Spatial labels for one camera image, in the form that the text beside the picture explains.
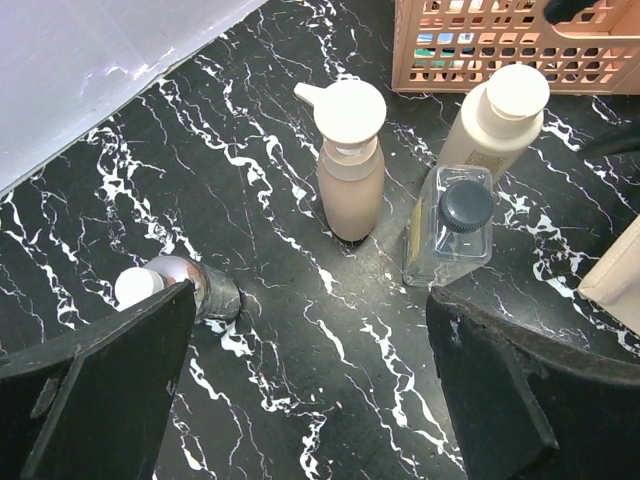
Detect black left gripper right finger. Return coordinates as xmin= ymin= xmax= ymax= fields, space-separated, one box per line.
xmin=426 ymin=288 xmax=639 ymax=479

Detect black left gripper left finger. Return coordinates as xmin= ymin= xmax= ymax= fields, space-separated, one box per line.
xmin=1 ymin=281 xmax=195 ymax=479

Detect cream canvas tote bag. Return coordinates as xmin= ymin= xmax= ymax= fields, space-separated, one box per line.
xmin=578 ymin=217 xmax=640 ymax=333

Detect large clear square bottle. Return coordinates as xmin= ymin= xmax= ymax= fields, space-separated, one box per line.
xmin=403 ymin=165 xmax=495 ymax=288

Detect cream round cap bottle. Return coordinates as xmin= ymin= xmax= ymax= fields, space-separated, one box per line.
xmin=436 ymin=64 xmax=550 ymax=180

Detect beige pump bottle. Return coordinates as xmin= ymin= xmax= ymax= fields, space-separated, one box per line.
xmin=294 ymin=80 xmax=387 ymax=242

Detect peach plastic file organizer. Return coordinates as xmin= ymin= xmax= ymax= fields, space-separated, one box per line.
xmin=391 ymin=1 xmax=639 ymax=95

